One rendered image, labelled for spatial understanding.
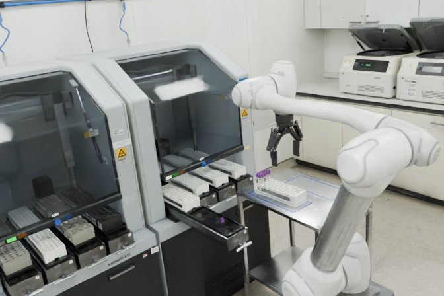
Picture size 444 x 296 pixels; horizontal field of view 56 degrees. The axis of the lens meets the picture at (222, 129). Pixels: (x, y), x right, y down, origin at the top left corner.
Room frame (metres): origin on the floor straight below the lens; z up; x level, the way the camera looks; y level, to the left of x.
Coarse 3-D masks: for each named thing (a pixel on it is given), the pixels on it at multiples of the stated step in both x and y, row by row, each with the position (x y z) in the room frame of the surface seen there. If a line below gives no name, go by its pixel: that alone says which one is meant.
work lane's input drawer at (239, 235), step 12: (168, 204) 2.13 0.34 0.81; (180, 216) 2.03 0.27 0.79; (192, 216) 1.97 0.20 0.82; (204, 216) 1.98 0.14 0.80; (216, 216) 1.97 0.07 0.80; (204, 228) 1.87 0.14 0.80; (216, 228) 1.85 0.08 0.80; (228, 228) 1.84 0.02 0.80; (240, 228) 1.80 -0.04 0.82; (216, 240) 1.80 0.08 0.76; (228, 240) 1.74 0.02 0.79; (240, 240) 1.79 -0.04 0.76
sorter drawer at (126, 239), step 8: (96, 232) 1.92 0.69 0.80; (120, 232) 1.87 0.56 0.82; (128, 232) 1.89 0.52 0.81; (104, 240) 1.84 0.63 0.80; (112, 240) 1.82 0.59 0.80; (120, 240) 1.85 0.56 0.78; (128, 240) 1.87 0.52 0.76; (112, 248) 1.82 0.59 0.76; (120, 248) 1.84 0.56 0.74; (128, 248) 1.82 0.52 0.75
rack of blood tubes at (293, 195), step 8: (256, 184) 2.15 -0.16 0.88; (264, 184) 2.13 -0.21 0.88; (272, 184) 2.12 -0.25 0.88; (280, 184) 2.11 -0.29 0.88; (288, 184) 2.10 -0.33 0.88; (256, 192) 2.15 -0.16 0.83; (264, 192) 2.11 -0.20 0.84; (272, 192) 2.09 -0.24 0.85; (280, 192) 2.02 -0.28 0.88; (288, 192) 2.00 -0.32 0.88; (296, 192) 1.99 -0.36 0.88; (304, 192) 1.99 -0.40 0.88; (280, 200) 2.02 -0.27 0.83; (288, 200) 2.02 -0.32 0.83; (296, 200) 1.95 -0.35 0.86; (304, 200) 1.99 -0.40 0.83
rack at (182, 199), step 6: (162, 186) 2.27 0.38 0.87; (168, 186) 2.27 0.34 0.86; (174, 186) 2.25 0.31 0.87; (168, 192) 2.18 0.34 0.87; (174, 192) 2.19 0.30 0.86; (180, 192) 2.17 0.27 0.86; (186, 192) 2.17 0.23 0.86; (168, 198) 2.18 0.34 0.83; (174, 198) 2.10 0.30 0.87; (180, 198) 2.10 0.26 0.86; (186, 198) 2.08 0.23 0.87; (192, 198) 2.08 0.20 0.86; (198, 198) 2.07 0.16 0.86; (174, 204) 2.10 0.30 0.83; (180, 204) 2.13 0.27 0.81; (186, 204) 2.02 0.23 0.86; (192, 204) 2.05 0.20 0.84; (198, 204) 2.07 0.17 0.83; (186, 210) 2.02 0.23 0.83
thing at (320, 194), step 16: (272, 176) 2.36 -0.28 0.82; (288, 176) 2.34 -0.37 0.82; (304, 176) 2.32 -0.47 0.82; (240, 192) 2.18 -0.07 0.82; (320, 192) 2.09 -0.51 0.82; (336, 192) 2.07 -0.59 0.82; (240, 208) 2.18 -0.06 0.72; (272, 208) 1.96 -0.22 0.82; (288, 208) 1.95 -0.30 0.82; (304, 208) 1.93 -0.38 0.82; (320, 208) 1.91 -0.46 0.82; (368, 208) 1.93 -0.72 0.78; (304, 224) 1.79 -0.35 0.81; (320, 224) 1.76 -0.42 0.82; (368, 224) 1.98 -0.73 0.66; (368, 240) 1.98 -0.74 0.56; (288, 256) 2.31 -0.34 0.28; (256, 272) 2.18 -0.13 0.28; (272, 272) 2.16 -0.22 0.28; (272, 288) 2.02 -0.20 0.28
